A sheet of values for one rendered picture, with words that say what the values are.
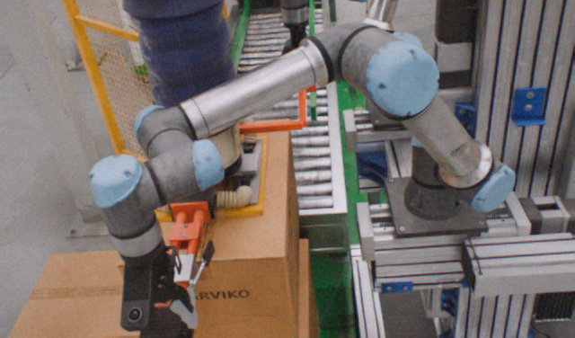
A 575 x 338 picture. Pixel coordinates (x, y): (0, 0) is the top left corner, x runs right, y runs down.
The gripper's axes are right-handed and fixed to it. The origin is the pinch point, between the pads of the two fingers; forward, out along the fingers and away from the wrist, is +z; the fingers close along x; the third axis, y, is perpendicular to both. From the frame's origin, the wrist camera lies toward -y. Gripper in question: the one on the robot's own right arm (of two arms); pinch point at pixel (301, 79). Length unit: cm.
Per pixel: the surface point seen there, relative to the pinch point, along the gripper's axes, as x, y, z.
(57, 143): -127, -80, 65
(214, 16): -17, 36, -36
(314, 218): 0, -5, 62
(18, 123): -217, -201, 120
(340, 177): 11, -28, 61
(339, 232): 9, -5, 70
